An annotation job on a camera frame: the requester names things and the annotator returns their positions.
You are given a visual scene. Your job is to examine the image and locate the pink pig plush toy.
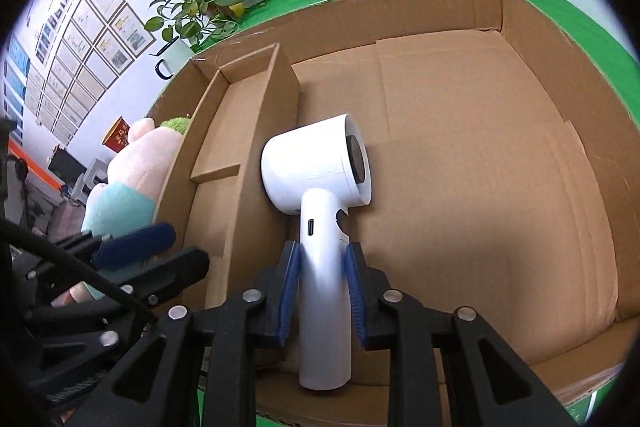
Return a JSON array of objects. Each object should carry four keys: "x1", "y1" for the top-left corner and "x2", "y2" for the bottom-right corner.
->
[{"x1": 52, "y1": 116, "x2": 192, "y2": 307}]

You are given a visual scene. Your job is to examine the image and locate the long brown cardboard box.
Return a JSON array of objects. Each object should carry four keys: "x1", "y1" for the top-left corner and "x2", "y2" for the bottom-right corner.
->
[{"x1": 155, "y1": 43, "x2": 299, "y2": 310}]

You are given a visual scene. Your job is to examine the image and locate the white handheld hair dryer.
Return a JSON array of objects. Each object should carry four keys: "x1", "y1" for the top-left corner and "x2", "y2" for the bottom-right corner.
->
[{"x1": 260, "y1": 114, "x2": 372, "y2": 391}]

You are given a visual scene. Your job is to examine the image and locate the grey plastic stool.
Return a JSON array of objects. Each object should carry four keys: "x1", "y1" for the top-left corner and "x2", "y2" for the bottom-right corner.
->
[{"x1": 70, "y1": 158, "x2": 107, "y2": 205}]

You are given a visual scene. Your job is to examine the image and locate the black cabinet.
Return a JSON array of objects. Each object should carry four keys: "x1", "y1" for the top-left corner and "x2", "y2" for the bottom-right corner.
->
[{"x1": 48, "y1": 146, "x2": 86, "y2": 187}]

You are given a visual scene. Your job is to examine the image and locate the red paper cup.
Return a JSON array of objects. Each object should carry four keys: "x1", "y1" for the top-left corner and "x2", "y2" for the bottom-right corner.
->
[{"x1": 102, "y1": 117, "x2": 130, "y2": 153}]

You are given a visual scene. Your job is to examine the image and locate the white enamel mug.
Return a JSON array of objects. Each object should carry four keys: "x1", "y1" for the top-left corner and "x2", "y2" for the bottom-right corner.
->
[{"x1": 154, "y1": 37, "x2": 194, "y2": 81}]

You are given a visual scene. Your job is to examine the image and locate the large cardboard tray box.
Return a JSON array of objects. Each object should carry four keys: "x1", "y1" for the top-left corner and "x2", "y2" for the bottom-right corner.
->
[{"x1": 150, "y1": 0, "x2": 639, "y2": 401}]

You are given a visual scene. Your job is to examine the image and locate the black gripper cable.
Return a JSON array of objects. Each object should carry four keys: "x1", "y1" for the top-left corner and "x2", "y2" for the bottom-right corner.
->
[{"x1": 0, "y1": 218, "x2": 147, "y2": 313}]

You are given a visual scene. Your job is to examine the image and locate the framed certificates on wall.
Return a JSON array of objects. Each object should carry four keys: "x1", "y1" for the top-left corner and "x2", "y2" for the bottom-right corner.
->
[{"x1": 25, "y1": 0, "x2": 155, "y2": 145}]

